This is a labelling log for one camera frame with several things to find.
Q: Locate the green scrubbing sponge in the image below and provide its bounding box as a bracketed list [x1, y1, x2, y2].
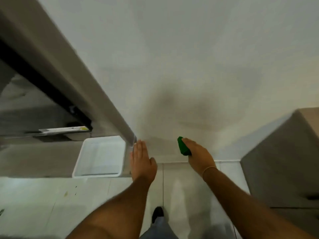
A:
[177, 136, 192, 157]

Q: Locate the thin thread wrist bracelet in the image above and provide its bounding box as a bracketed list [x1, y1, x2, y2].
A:
[202, 166, 218, 180]

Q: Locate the white plastic tray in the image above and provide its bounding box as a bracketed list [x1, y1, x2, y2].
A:
[72, 135, 126, 178]

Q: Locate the person's right hand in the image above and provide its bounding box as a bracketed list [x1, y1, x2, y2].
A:
[181, 138, 217, 177]

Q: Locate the person's right forearm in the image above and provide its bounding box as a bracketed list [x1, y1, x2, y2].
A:
[203, 168, 317, 239]

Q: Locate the person's left forearm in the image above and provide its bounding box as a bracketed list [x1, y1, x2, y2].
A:
[65, 175, 155, 239]

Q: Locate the grey trouser leg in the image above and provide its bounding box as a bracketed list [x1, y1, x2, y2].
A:
[139, 216, 179, 239]

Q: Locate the black shoe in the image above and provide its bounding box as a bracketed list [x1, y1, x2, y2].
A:
[151, 206, 164, 224]

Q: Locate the white label sticker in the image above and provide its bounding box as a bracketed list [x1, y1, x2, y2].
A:
[38, 126, 89, 134]

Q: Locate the grey cabinet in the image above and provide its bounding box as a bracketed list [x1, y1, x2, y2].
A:
[240, 107, 319, 239]

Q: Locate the person's left hand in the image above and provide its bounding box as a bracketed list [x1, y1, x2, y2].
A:
[130, 140, 158, 183]

